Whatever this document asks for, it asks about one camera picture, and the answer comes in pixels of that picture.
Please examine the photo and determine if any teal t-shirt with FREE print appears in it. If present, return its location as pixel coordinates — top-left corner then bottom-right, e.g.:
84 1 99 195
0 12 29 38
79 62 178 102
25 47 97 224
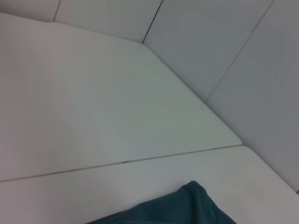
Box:
85 180 237 224

